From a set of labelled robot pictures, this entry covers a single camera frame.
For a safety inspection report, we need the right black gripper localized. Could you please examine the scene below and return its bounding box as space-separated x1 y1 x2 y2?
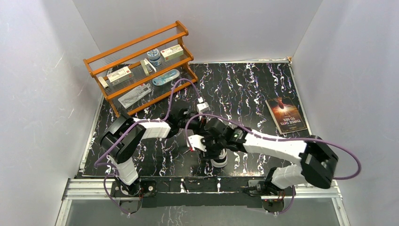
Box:
199 135 226 160

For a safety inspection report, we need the black white canvas sneaker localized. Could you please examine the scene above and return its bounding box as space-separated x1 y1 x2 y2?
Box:
210 149 227 168

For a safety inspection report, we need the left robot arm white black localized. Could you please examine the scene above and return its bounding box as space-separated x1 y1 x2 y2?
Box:
100 108 207 196

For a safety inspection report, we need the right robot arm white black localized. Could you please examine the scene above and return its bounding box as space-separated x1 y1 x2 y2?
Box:
189 119 338 195

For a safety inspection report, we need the blue packaged item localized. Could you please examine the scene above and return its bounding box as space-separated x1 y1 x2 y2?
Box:
152 69 180 86

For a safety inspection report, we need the white patterned flat package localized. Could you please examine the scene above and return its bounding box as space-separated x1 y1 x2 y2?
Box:
118 83 152 109

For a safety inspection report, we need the brown book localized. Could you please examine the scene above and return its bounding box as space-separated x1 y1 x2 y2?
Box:
266 97 308 135

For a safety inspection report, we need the white green box top shelf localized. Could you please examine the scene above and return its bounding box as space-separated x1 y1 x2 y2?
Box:
160 44 184 62

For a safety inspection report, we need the orange wooden shelf rack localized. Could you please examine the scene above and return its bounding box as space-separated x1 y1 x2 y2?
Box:
83 20 198 116

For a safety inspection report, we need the round blue white tin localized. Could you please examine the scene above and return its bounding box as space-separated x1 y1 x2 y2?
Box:
147 48 162 67

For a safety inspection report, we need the white red box middle shelf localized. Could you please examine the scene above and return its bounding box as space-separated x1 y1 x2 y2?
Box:
107 66 133 85

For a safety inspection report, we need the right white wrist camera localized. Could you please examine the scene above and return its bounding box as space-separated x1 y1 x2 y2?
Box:
186 135 206 152

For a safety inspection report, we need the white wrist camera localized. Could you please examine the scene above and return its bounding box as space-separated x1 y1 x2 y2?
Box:
196 97 210 114
186 135 206 152

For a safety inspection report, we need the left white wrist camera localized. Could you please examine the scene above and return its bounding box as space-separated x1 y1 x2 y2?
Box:
196 97 210 114

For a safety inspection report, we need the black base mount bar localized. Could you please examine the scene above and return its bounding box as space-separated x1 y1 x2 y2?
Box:
109 176 296 213

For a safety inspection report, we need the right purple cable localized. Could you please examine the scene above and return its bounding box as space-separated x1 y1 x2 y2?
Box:
184 113 362 216

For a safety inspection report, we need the purple cable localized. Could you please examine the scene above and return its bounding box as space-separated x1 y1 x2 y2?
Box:
184 113 362 216
93 78 205 216

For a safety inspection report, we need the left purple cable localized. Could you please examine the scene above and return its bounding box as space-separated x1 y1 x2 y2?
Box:
93 78 205 216

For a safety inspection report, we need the aluminium frame rail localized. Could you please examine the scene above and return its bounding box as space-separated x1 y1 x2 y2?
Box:
62 178 342 200

